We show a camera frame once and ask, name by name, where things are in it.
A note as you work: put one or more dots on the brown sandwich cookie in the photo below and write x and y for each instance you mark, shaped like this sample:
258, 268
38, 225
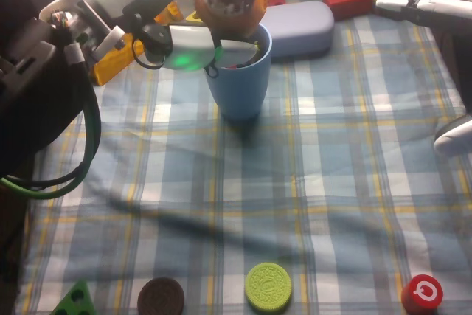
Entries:
161, 296

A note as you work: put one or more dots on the blue plastic cup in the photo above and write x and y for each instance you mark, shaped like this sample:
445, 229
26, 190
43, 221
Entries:
239, 90

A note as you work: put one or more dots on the gold bar box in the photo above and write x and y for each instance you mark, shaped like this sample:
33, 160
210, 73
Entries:
110, 68

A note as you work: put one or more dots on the green triangle block with holes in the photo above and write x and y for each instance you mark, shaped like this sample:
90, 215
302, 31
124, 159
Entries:
75, 302

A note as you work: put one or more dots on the green sandwich cookie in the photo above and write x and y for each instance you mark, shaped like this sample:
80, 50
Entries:
268, 287

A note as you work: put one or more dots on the red cylinder block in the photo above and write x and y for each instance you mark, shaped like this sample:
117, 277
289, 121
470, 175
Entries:
422, 293

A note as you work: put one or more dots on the yellow triangle block with holes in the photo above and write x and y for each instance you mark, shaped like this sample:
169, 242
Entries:
193, 17

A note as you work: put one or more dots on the chocolate berry tart toy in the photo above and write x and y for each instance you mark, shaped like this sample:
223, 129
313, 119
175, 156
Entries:
232, 9

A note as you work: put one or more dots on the lilac glasses case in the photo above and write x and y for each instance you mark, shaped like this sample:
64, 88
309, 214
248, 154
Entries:
295, 31

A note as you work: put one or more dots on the blue plaid tablecloth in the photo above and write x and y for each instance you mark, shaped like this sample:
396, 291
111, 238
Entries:
258, 182

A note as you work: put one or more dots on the red rectangular block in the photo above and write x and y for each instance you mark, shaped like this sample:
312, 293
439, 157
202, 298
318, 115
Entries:
346, 1

